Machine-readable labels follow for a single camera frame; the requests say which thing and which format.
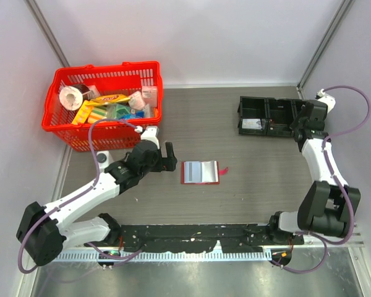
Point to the yellow chips bag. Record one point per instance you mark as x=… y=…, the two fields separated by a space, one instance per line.
x=108 y=99

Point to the red leather card holder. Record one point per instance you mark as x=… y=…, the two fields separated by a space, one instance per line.
x=201 y=172

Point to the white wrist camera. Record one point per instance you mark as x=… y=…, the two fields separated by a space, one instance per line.
x=327 y=99
x=150 y=133

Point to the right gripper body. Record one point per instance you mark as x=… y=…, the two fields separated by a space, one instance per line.
x=299 y=122

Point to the yellow orange striped package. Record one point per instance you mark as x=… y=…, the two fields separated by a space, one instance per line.
x=89 y=114

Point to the black tape roll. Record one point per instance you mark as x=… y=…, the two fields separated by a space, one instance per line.
x=83 y=89

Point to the pink white box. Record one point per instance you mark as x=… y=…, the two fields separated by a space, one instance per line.
x=150 y=95

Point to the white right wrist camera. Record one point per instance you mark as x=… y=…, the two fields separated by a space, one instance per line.
x=327 y=99

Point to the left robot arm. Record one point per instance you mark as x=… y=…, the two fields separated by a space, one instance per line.
x=46 y=230

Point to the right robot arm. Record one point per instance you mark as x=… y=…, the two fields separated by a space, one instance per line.
x=329 y=206

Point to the cards in left bin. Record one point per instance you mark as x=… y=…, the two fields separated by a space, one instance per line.
x=255 y=124

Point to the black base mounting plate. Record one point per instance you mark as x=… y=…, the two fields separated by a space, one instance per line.
x=195 y=239

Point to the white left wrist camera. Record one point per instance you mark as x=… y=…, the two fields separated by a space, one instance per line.
x=150 y=133

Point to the green blue packet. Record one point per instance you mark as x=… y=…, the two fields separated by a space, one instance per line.
x=117 y=111

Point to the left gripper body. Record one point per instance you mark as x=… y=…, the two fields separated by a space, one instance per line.
x=163 y=164

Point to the black three-compartment bin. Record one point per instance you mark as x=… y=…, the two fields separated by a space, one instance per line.
x=277 y=114

